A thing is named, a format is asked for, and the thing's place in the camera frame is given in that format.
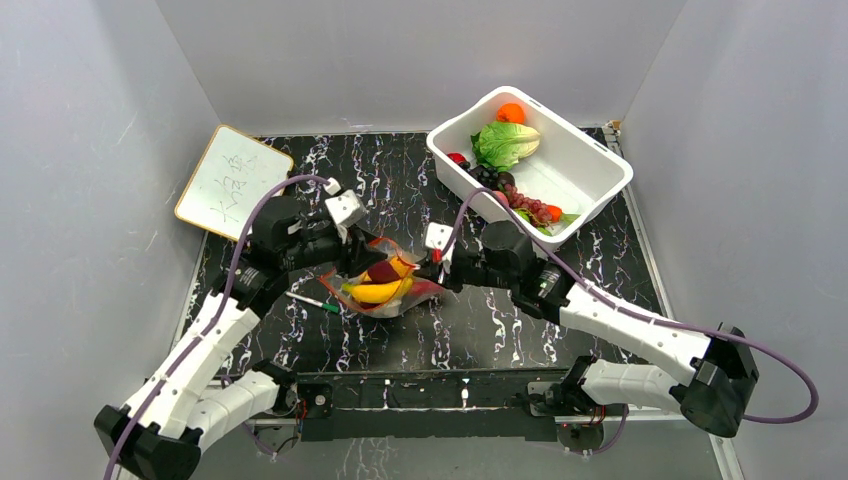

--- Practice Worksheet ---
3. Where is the white plastic bin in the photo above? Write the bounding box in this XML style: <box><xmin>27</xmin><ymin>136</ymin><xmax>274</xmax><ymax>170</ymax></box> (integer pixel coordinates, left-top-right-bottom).
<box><xmin>426</xmin><ymin>86</ymin><xmax>633</xmax><ymax>250</ymax></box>

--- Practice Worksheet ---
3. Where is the white toy radish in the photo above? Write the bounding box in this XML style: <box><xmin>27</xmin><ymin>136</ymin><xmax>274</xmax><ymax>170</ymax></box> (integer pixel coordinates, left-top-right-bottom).
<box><xmin>375</xmin><ymin>302</ymin><xmax>405</xmax><ymax>319</ymax></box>

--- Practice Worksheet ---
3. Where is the yellow toy banana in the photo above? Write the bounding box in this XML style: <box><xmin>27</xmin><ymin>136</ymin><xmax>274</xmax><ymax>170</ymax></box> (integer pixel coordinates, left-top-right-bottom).
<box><xmin>342</xmin><ymin>277</ymin><xmax>414</xmax><ymax>305</ymax></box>

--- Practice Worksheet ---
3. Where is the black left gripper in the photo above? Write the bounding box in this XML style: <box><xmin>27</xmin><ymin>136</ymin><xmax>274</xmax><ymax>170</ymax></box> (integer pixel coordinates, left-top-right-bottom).
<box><xmin>281</xmin><ymin>224</ymin><xmax>388</xmax><ymax>278</ymax></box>

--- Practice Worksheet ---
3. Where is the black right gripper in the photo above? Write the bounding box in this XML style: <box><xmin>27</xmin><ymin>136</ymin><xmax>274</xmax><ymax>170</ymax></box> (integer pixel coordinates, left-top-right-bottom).
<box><xmin>412</xmin><ymin>250</ymin><xmax>516</xmax><ymax>295</ymax></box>

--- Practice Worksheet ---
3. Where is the green capped marker pen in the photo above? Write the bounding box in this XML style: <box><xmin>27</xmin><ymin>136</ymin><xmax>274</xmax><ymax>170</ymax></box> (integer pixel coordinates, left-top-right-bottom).
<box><xmin>285</xmin><ymin>291</ymin><xmax>340</xmax><ymax>314</ymax></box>

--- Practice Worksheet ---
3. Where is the red toy apple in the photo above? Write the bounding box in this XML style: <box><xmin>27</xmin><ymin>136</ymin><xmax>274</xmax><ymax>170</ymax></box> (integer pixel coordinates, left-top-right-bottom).
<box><xmin>447</xmin><ymin>152</ymin><xmax>467</xmax><ymax>165</ymax></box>

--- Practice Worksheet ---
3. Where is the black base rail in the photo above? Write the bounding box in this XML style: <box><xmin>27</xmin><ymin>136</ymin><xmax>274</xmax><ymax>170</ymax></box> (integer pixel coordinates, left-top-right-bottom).
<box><xmin>251</xmin><ymin>367</ymin><xmax>631</xmax><ymax>458</ymax></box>

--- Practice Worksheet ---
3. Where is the clear zip bag orange zipper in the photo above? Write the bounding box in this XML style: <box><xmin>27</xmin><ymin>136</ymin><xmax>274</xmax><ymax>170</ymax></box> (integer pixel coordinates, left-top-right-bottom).
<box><xmin>319</xmin><ymin>237</ymin><xmax>445</xmax><ymax>319</ymax></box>

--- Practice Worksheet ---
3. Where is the green toy lettuce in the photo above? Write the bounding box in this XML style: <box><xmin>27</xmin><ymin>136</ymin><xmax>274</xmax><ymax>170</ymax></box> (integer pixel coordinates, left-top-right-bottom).
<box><xmin>470</xmin><ymin>121</ymin><xmax>541</xmax><ymax>172</ymax></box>

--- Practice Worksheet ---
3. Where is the white dry-erase board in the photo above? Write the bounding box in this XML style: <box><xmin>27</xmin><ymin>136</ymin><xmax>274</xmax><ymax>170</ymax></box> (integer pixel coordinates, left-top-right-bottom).
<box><xmin>174</xmin><ymin>124</ymin><xmax>294</xmax><ymax>241</ymax></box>

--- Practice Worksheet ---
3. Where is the dark toy grape bunch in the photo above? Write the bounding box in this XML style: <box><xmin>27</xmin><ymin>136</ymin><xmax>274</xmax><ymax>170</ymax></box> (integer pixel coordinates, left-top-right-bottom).
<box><xmin>468</xmin><ymin>165</ymin><xmax>515</xmax><ymax>193</ymax></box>

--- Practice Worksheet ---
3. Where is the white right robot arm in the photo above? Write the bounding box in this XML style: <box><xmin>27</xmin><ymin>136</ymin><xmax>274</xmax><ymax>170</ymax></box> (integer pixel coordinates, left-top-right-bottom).
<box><xmin>416</xmin><ymin>221</ymin><xmax>759</xmax><ymax>438</ymax></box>

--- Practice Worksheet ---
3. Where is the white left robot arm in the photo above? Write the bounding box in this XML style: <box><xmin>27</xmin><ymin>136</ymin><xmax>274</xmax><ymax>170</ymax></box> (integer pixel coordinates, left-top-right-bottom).
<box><xmin>94</xmin><ymin>190</ymin><xmax>380</xmax><ymax>479</ymax></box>

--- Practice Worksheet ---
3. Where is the purple toy eggplant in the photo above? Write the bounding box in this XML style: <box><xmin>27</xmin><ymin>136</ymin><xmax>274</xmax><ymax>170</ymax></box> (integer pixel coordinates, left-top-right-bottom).
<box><xmin>365</xmin><ymin>260</ymin><xmax>400</xmax><ymax>284</ymax></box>

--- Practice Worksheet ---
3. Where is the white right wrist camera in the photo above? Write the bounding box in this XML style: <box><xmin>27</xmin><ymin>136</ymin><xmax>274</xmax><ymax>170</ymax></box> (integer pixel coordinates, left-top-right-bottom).
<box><xmin>424</xmin><ymin>222</ymin><xmax>454</xmax><ymax>273</ymax></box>

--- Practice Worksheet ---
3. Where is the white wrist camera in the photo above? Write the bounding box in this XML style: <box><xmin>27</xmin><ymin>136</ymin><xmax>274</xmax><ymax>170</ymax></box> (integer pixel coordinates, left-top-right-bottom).
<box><xmin>424</xmin><ymin>222</ymin><xmax>454</xmax><ymax>273</ymax></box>
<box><xmin>324</xmin><ymin>189</ymin><xmax>367</xmax><ymax>243</ymax></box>

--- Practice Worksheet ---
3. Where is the small orange toy fruit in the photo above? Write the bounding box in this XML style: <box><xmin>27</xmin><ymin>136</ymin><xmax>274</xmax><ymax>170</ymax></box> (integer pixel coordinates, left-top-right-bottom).
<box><xmin>388</xmin><ymin>256</ymin><xmax>417</xmax><ymax>278</ymax></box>

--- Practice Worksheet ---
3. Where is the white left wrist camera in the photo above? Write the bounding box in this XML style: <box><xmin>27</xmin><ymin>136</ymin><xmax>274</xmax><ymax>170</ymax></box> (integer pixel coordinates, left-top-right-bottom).
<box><xmin>324</xmin><ymin>189</ymin><xmax>367</xmax><ymax>243</ymax></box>

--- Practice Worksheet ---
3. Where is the red toy grape bunch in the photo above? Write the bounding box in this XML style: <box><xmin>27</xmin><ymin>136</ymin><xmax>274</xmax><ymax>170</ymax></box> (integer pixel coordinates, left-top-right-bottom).
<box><xmin>500</xmin><ymin>184</ymin><xmax>554</xmax><ymax>228</ymax></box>

